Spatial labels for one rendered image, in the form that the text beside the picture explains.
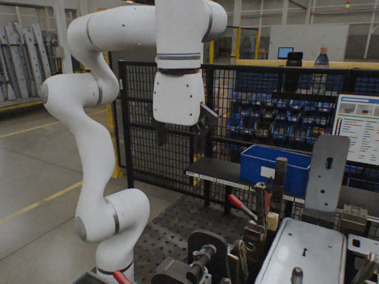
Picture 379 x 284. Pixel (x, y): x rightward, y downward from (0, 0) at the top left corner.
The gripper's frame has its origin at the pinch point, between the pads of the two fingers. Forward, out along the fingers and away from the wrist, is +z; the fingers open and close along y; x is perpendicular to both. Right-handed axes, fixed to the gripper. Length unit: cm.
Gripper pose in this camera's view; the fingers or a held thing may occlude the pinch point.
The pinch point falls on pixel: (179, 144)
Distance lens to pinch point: 61.3
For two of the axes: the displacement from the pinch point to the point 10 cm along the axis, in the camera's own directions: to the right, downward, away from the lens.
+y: 8.7, 1.7, -4.7
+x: 5.0, -3.0, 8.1
